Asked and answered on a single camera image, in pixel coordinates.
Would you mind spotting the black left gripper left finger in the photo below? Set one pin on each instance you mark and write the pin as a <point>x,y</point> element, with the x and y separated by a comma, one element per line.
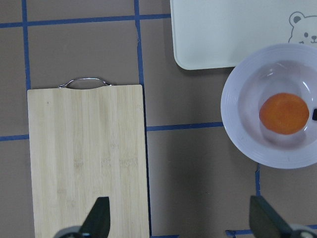
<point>97,223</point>

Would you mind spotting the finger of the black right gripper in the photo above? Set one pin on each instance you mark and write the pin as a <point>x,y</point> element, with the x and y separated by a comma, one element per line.
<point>314,115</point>

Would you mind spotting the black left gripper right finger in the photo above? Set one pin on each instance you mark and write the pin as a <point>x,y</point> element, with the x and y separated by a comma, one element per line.
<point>265,222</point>

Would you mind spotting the orange fruit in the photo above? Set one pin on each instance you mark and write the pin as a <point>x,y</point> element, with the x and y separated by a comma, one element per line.
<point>284,113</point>

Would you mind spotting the white ridged plate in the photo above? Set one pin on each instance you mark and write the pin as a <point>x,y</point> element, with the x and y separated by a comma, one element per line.
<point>282,68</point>

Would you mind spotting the cream bear tray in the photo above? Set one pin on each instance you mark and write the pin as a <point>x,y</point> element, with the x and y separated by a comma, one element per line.
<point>220,33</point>

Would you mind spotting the bamboo cutting board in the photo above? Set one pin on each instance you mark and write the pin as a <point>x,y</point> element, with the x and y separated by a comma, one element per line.
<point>85,144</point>

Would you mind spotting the metal cutting board handle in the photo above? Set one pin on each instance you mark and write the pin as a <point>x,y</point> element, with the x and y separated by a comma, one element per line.
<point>85,83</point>

